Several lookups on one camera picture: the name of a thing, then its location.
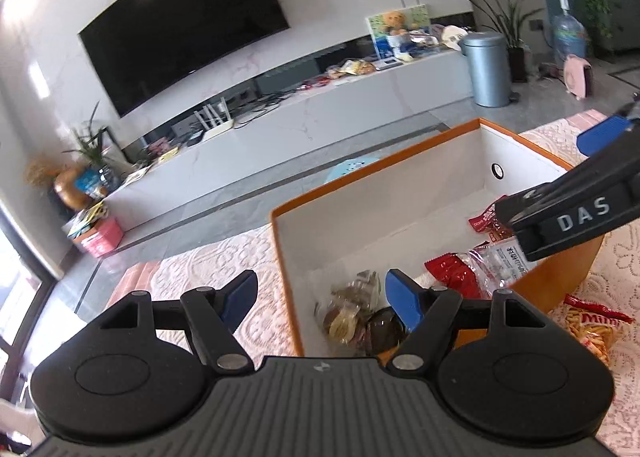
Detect green black snack packet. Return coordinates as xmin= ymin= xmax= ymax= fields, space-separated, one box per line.
xmin=364 ymin=307 xmax=405 ymax=357

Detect pink checkered mat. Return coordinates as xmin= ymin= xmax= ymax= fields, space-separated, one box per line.
xmin=111 ymin=110 xmax=608 ymax=308

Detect white television cabinet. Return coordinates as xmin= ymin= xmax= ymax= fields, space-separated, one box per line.
xmin=106 ymin=48 xmax=474 ymax=230

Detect white cap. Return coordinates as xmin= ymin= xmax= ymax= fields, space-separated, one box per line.
xmin=442 ymin=25 xmax=469 ymax=51

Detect plant in glass vase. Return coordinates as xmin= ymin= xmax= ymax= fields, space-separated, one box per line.
xmin=61 ymin=101 xmax=122 ymax=194

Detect red stick snack packet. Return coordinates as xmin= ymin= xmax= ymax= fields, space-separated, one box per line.
xmin=563 ymin=293 xmax=636 ymax=369

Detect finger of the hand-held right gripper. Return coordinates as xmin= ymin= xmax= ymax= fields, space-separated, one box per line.
xmin=575 ymin=102 xmax=640 ymax=157
xmin=496 ymin=123 xmax=640 ymax=235

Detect snack bags on cabinet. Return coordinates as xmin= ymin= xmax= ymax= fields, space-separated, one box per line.
xmin=325 ymin=58 xmax=377 ymax=79

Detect pink heater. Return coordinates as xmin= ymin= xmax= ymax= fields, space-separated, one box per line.
xmin=563 ymin=54 xmax=594 ymax=101

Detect grey trash can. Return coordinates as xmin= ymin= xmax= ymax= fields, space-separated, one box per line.
xmin=459 ymin=32 xmax=511 ymax=108

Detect teddy bear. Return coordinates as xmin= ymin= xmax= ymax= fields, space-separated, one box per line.
xmin=382 ymin=10 xmax=409 ymax=36

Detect water jug with pump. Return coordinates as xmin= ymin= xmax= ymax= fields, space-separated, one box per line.
xmin=552 ymin=0 xmax=587 ymax=64

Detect orange vase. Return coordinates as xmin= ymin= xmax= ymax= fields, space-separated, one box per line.
xmin=53 ymin=164 xmax=109 ymax=211

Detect person's left leg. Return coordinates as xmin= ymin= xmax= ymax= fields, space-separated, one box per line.
xmin=0 ymin=396 xmax=41 ymax=440

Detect large red snack packet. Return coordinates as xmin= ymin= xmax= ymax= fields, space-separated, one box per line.
xmin=424 ymin=253 xmax=482 ymax=299

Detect potted long-leaf plant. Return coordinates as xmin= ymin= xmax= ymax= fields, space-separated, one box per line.
xmin=456 ymin=0 xmax=544 ymax=83

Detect white router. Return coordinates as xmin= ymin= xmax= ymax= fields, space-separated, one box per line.
xmin=192 ymin=94 xmax=235 ymax=139

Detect black television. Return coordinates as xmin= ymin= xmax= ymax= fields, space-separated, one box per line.
xmin=78 ymin=0 xmax=291 ymax=118

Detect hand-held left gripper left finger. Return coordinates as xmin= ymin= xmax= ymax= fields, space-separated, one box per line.
xmin=95 ymin=269 xmax=259 ymax=373

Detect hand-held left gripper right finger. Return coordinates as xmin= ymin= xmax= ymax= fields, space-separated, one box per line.
xmin=385 ymin=268 xmax=553 ymax=373

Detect pink box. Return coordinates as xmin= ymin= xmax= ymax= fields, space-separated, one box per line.
xmin=66 ymin=214 xmax=125 ymax=258

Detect light blue stool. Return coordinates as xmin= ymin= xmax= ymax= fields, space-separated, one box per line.
xmin=326 ymin=156 xmax=383 ymax=183

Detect clear assorted snack packet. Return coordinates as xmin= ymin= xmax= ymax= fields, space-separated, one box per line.
xmin=314 ymin=271 xmax=383 ymax=350

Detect green picture board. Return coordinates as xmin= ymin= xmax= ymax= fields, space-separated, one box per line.
xmin=366 ymin=4 xmax=431 ymax=61

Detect dark cabinet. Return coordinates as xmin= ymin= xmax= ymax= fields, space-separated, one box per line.
xmin=589 ymin=0 xmax=640 ymax=57

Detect orange cardboard box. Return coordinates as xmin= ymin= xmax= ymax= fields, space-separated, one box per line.
xmin=270 ymin=118 xmax=607 ymax=357

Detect clear sausage packet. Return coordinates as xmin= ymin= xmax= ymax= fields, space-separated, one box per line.
xmin=467 ymin=202 xmax=532 ymax=289

